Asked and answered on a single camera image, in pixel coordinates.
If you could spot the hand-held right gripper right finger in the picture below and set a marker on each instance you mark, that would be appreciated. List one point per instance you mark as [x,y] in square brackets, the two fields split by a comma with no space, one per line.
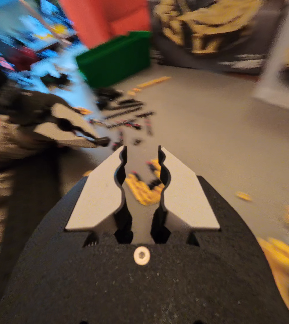
[187,200]

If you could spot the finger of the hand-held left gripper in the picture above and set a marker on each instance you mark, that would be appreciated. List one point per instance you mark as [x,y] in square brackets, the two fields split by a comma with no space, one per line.
[58,135]
[68,112]

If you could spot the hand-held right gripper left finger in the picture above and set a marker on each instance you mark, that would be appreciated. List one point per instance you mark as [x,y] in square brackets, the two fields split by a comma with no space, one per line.
[96,200]

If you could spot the yellow toy car hood assembly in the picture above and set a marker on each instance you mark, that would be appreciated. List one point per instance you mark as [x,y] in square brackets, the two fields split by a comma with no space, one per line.
[144,192]

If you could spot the person's left forearm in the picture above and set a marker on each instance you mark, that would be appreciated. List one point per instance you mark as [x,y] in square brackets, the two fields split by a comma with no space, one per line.
[7,151]

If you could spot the grey desk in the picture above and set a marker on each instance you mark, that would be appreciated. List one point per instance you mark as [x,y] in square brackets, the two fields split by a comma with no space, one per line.
[210,126]

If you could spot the yellow brick piece red pins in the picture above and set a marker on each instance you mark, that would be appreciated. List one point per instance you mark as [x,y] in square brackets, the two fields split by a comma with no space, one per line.
[87,173]

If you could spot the black toy wheel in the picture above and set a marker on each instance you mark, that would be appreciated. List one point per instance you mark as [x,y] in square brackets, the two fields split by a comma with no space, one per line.
[107,97]

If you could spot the light grey beam red pins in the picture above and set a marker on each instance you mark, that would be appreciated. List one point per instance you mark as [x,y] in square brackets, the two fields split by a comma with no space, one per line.
[119,124]

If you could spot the long dark grey beam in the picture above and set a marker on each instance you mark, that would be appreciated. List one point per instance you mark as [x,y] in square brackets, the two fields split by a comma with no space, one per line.
[123,113]
[131,103]

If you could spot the tiny yellow brick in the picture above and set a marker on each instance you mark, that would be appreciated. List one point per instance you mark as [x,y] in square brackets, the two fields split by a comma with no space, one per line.
[243,196]

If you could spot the short black beam red pin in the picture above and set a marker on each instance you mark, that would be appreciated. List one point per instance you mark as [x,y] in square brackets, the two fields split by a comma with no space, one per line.
[116,146]

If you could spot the black beam with red pins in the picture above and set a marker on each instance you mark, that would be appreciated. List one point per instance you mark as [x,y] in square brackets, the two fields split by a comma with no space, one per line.
[149,126]
[121,138]

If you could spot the green plastic bin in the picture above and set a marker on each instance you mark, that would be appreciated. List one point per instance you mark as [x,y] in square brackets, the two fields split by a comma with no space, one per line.
[114,60]

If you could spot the small yellow piece red tip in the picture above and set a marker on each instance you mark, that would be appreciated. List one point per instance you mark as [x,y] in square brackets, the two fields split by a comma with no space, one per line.
[134,90]

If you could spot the black connector white axles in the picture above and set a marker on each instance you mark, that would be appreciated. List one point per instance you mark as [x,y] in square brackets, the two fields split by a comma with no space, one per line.
[137,141]

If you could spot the long yellow beam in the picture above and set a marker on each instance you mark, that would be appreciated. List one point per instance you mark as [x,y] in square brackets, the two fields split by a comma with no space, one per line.
[154,81]

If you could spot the red plastic bin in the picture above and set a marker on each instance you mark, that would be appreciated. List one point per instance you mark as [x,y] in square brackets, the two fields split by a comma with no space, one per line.
[96,20]

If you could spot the instruction booklet car picture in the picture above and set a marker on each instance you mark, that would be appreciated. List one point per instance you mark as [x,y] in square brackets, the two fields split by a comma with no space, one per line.
[281,63]

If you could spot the dark toy car box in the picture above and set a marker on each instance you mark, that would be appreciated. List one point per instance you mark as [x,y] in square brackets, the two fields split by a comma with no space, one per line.
[210,25]

